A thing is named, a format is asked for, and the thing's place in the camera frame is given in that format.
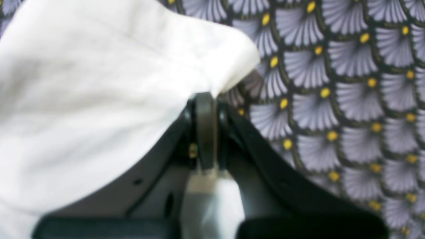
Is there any patterned purple table cloth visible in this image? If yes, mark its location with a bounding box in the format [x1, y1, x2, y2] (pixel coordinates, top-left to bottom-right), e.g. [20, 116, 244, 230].
[0, 0, 425, 239]

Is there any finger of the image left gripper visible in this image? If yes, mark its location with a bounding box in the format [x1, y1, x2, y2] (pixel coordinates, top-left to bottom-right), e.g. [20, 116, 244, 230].
[217, 101, 389, 239]
[32, 93, 216, 239]

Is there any white T-shirt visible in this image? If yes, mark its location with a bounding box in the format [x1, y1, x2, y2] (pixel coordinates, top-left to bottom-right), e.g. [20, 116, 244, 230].
[0, 0, 261, 239]

